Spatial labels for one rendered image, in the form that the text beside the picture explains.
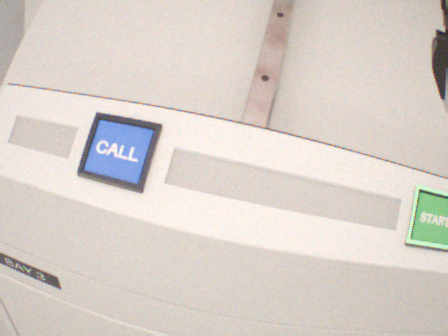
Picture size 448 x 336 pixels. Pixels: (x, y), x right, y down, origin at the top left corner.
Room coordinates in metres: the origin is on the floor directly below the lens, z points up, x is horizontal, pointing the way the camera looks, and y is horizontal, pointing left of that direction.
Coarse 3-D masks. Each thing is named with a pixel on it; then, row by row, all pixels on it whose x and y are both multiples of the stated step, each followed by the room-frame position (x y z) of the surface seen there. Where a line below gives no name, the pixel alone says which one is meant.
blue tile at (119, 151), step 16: (112, 128) 0.48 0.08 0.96; (128, 128) 0.48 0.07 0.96; (96, 144) 0.46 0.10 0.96; (112, 144) 0.46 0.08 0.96; (128, 144) 0.47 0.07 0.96; (144, 144) 0.47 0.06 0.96; (96, 160) 0.45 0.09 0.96; (112, 160) 0.45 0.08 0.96; (128, 160) 0.45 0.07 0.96; (144, 160) 0.45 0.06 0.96; (112, 176) 0.44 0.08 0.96; (128, 176) 0.44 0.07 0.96
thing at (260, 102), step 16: (288, 0) 0.73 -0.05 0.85; (272, 16) 0.70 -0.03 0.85; (288, 16) 0.70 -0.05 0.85; (272, 32) 0.68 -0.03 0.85; (288, 32) 0.69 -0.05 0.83; (272, 48) 0.65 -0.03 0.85; (272, 64) 0.63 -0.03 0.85; (256, 80) 0.61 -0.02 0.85; (272, 80) 0.61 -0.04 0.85; (256, 96) 0.60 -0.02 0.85; (272, 96) 0.60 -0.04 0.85; (256, 112) 0.58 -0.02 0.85
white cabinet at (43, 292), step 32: (0, 256) 0.44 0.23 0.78; (32, 256) 0.43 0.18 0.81; (0, 288) 0.44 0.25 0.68; (32, 288) 0.43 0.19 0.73; (64, 288) 0.42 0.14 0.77; (96, 288) 0.42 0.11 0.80; (32, 320) 0.43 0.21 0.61; (64, 320) 0.42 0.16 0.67; (96, 320) 0.42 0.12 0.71; (128, 320) 0.41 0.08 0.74; (160, 320) 0.41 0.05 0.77; (192, 320) 0.40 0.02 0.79; (224, 320) 0.40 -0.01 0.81
